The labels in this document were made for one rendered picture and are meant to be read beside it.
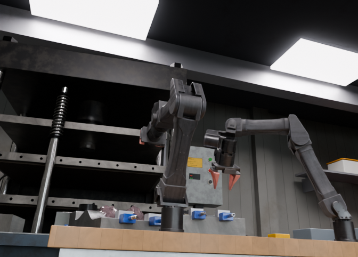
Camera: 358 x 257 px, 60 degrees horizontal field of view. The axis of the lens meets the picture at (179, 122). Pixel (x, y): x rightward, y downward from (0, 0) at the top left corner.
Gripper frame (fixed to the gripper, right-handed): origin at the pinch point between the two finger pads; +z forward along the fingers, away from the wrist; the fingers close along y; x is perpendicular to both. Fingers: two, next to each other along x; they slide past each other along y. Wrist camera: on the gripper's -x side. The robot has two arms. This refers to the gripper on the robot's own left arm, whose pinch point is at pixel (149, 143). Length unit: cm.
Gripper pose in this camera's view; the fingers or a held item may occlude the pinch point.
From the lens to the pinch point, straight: 134.5
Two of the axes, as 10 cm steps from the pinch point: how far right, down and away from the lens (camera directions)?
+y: -9.5, -1.5, -2.8
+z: -3.1, 3.9, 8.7
